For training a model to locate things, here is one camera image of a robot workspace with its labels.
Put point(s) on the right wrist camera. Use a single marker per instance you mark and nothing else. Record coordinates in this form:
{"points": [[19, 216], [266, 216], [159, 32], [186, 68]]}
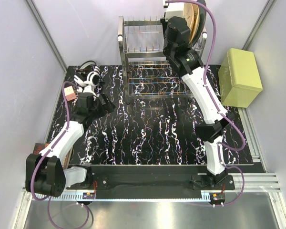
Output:
{"points": [[174, 10]]}

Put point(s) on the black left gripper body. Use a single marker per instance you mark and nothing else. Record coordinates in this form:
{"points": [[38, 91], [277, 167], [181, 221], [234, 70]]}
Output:
{"points": [[104, 103]]}

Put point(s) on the beige plate with bird drawing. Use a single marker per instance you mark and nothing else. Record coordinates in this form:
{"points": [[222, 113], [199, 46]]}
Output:
{"points": [[190, 25]]}

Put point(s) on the lime green storage box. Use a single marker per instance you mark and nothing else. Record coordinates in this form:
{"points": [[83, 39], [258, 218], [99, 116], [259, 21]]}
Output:
{"points": [[239, 78]]}

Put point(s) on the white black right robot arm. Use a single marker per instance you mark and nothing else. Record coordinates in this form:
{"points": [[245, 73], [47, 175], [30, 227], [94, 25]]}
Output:
{"points": [[202, 95]]}

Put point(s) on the small pink cube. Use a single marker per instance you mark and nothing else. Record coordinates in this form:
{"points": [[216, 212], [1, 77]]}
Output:
{"points": [[69, 93]]}

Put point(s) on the steel two-tier dish rack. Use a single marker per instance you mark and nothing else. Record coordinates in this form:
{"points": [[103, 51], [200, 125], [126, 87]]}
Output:
{"points": [[155, 54]]}

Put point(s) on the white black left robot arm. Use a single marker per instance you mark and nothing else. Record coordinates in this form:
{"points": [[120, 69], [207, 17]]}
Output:
{"points": [[44, 171]]}

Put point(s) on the black and white headphones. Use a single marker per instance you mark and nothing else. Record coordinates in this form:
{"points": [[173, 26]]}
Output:
{"points": [[88, 74]]}

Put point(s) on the black marbled table mat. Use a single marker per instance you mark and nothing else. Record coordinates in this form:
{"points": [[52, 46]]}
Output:
{"points": [[147, 132]]}

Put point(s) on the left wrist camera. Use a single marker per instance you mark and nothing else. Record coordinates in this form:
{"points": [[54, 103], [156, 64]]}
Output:
{"points": [[89, 89]]}

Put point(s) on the cream and light blue plate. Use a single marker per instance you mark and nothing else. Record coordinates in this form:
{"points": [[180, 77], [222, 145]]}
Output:
{"points": [[188, 12]]}

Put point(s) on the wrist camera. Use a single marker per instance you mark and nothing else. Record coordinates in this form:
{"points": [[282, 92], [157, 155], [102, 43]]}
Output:
{"points": [[174, 10], [89, 89]]}

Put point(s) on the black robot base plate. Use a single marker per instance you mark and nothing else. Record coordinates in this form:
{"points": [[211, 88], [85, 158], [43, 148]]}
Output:
{"points": [[134, 183]]}

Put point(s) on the dark teal glazed plate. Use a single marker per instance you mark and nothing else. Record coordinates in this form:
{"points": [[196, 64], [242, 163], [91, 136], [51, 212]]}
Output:
{"points": [[200, 28]]}

